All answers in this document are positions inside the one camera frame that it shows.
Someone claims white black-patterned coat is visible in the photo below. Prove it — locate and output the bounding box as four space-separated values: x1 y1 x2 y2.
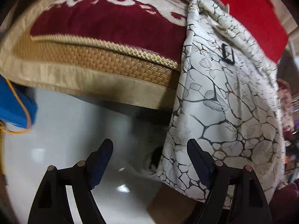
155 0 285 202

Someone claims blue stool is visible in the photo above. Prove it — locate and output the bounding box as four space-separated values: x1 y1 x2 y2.
0 76 38 128

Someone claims red quilt on sofa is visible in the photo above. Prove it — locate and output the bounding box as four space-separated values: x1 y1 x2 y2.
220 0 288 63

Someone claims floral red beige blanket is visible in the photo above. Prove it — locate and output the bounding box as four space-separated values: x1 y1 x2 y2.
1 0 188 109

